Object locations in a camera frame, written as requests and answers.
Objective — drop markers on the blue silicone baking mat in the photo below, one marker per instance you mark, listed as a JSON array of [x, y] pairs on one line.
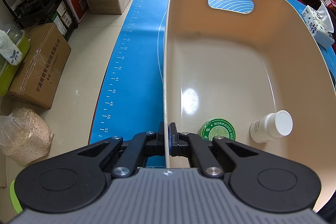
[[131, 98]]

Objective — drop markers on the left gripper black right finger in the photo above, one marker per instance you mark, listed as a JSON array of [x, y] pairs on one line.
[[259, 179]]

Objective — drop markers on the blue white tissue pack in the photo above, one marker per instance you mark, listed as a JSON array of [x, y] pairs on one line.
[[320, 25]]

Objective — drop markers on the white plastic pill bottle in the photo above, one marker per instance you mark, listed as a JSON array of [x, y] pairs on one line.
[[271, 127]]

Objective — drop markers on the green round wormwood tin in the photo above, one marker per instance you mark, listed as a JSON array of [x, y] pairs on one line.
[[217, 127]]

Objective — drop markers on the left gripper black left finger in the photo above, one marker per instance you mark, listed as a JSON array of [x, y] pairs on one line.
[[75, 179]]

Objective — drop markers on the beige plastic storage bin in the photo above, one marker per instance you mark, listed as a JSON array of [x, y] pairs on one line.
[[240, 60]]

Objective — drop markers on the brown cardboard box on floor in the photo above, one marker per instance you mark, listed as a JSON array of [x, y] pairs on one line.
[[38, 76]]

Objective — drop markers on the green lidded container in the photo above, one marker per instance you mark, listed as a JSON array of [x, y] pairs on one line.
[[14, 48]]

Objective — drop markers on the clear bag of grain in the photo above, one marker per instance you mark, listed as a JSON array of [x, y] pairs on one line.
[[25, 136]]

